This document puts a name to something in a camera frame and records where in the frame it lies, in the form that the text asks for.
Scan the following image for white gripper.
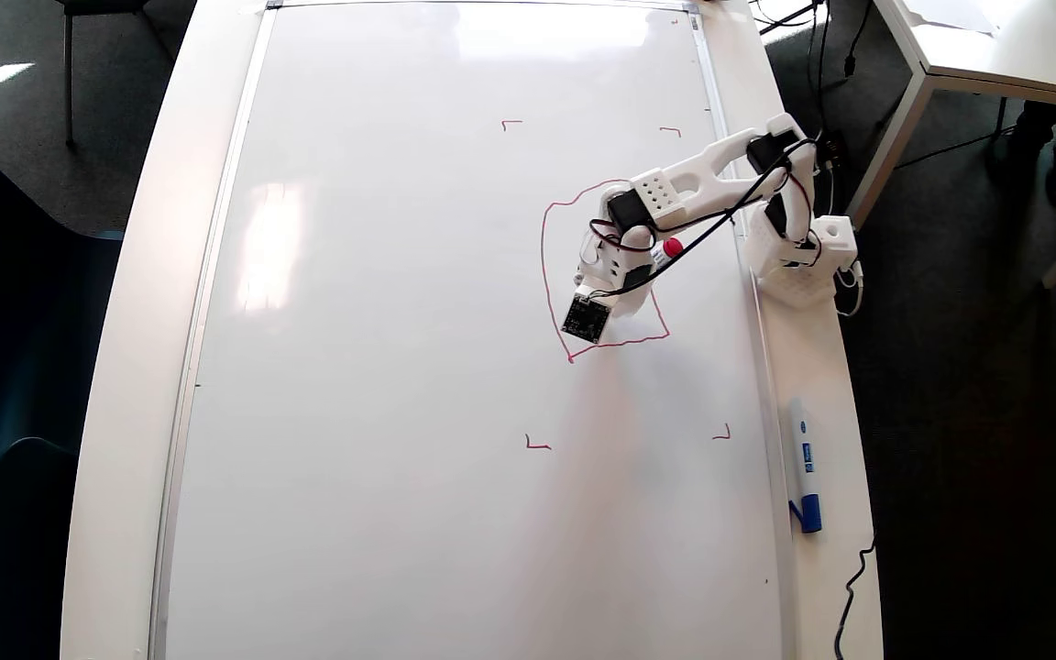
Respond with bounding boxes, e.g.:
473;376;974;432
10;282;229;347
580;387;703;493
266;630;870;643
576;227;655;308

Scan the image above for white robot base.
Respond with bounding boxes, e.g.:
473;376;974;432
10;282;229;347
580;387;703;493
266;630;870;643
746;215;861;310

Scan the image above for blue whiteboard marker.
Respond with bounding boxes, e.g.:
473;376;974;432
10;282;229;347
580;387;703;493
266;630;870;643
785;397;824;534

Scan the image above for white paper sheet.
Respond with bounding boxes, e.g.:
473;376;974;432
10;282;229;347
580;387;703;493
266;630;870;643
904;0;998;36

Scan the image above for white side table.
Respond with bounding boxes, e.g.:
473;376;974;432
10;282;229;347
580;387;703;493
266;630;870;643
867;0;1056;290

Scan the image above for chair with metal legs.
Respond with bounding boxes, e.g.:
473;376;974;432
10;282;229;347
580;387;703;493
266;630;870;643
56;0;171;148

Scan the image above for dark blue chair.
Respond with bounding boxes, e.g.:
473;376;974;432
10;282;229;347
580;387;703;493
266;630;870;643
0;124;126;501
0;438;80;660

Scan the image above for black camera circuit board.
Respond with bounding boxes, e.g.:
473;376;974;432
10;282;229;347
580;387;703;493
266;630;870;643
561;291;612;346

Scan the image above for black camera cable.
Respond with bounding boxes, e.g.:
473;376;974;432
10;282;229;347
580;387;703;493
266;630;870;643
590;137;820;299

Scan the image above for white cable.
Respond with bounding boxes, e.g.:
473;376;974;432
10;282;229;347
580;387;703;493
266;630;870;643
835;259;864;318

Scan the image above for white whiteboard with metal frame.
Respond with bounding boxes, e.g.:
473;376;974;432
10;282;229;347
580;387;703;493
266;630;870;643
148;0;799;660

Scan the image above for black power cable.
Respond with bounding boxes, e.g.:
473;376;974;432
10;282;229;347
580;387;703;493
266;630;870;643
755;0;873;175

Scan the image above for thin black floor cable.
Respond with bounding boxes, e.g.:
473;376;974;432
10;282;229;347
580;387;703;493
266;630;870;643
895;128;1006;171

